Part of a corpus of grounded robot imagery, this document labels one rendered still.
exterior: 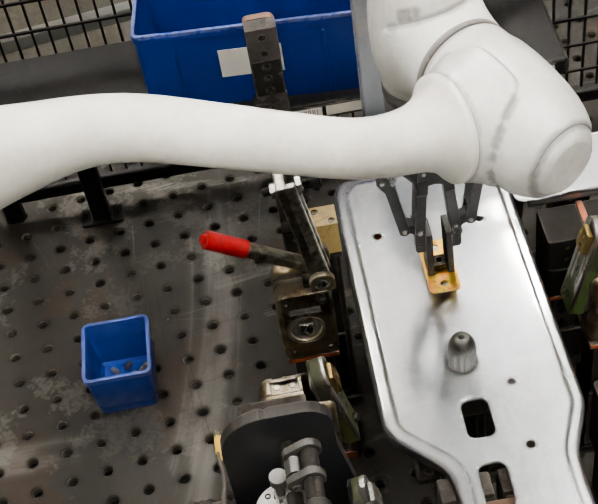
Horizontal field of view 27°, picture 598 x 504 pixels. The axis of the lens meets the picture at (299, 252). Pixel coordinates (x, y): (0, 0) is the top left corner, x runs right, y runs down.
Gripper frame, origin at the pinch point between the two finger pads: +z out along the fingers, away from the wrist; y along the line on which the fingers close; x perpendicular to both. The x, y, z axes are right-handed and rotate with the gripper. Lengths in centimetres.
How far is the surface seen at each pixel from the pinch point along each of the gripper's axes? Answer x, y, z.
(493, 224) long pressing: 6.8, 8.2, 5.7
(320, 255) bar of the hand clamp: -2.3, -13.8, -4.7
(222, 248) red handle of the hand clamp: -1.5, -24.5, -8.0
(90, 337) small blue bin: 20, -49, 29
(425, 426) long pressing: -20.9, -6.1, 5.4
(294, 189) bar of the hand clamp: -2.3, -15.3, -15.7
